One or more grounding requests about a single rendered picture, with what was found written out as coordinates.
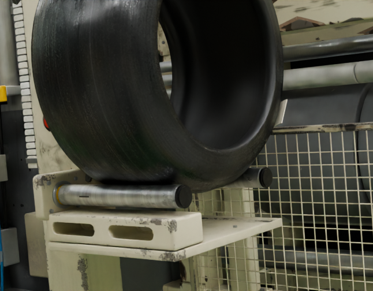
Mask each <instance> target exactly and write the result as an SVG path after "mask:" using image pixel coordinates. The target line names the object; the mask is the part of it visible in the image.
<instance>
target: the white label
mask: <svg viewBox="0 0 373 291"><path fill-rule="evenodd" d="M286 104H287V99H286V100H283V101H281V104H280V107H279V112H278V116H277V119H276V122H275V125H274V126H276V125H279V124H282V121H283V118H284V114H285V109H286Z"/></svg>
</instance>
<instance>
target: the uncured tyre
mask: <svg viewBox="0 0 373 291"><path fill-rule="evenodd" d="M158 21H159V23H160V25H161V27H162V29H163V32H164V34H165V37H166V40H167V44H168V47H169V51H170V58H171V67H172V87H171V96H170V99H169V97H168V94H167V92H166V88H165V85H164V82H163V78H162V74H161V68H160V64H159V55H158ZM31 63H32V74H33V81H34V85H35V90H36V94H37V97H38V101H39V104H40V108H41V110H42V113H43V116H44V119H45V120H46V123H47V125H48V127H49V129H50V131H51V133H52V135H53V136H54V138H55V140H56V141H57V143H58V145H59V146H60V147H61V149H62V150H63V152H64V153H65V154H66V155H67V157H68V158H69V159H70V160H71V161H72V162H73V163H74V164H75V165H76V166H77V167H78V168H79V169H80V170H82V171H83V172H84V173H85V174H87V175H88V176H90V177H91V178H93V179H95V180H97V181H99V182H101V183H103V184H150V185H187V186H189V187H190V189H191V191H192V193H203V192H208V191H211V190H214V189H217V188H220V187H222V186H225V185H227V184H229V183H231V182H233V181H234V180H236V179H237V178H239V177H240V176H241V175H242V174H243V173H244V172H245V171H246V170H247V169H248V168H249V167H250V165H251V164H252V163H253V162H254V160H255V159H256V157H257V156H258V155H259V153H260V152H261V150H262V148H263V147H264V145H265V144H266V142H267V141H268V138H269V137H270V135H271V133H272V130H273V127H274V125H275V122H276V119H277V116H278V112H279V107H280V104H281V98H282V89H283V81H284V56H283V48H282V39H281V33H280V28H279V24H278V19H277V15H276V12H275V9H274V5H273V2H272V0H39V2H38V5H37V7H36V12H35V16H34V20H33V27H32V37H31Z"/></svg>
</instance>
